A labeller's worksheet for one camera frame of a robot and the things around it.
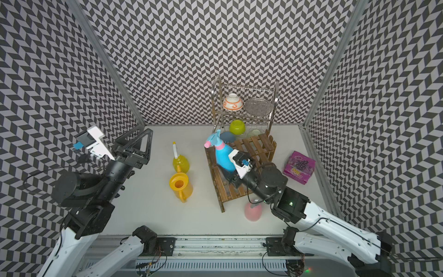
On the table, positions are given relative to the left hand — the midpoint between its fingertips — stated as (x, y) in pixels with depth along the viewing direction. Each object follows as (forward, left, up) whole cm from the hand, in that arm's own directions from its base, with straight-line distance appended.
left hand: (150, 131), depth 47 cm
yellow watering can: (+2, +1, -39) cm, 40 cm away
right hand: (+1, -21, -16) cm, 27 cm away
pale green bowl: (+35, -36, -40) cm, 64 cm away
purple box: (+16, -60, -47) cm, 77 cm away
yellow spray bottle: (+16, +5, -43) cm, 46 cm away
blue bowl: (+39, -20, -48) cm, 64 cm away
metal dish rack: (+30, -28, -19) cm, 45 cm away
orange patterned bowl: (+38, -23, -20) cm, 49 cm away
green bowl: (+43, -26, -43) cm, 66 cm away
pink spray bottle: (-9, -32, -45) cm, 56 cm away
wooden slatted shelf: (+13, -35, -26) cm, 45 cm away
